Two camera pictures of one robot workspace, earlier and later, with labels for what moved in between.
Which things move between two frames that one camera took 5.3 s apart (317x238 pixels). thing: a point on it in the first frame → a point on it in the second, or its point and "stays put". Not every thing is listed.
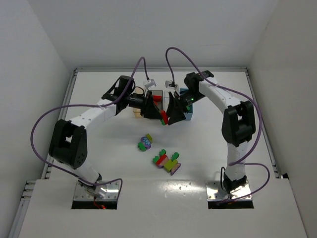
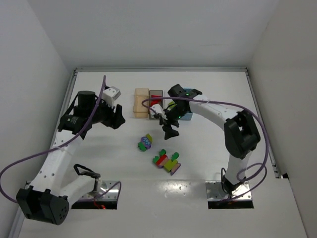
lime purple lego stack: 170,165 stays put
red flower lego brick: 157,98 stays put
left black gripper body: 146,105 → 112,116
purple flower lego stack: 145,143 stays put
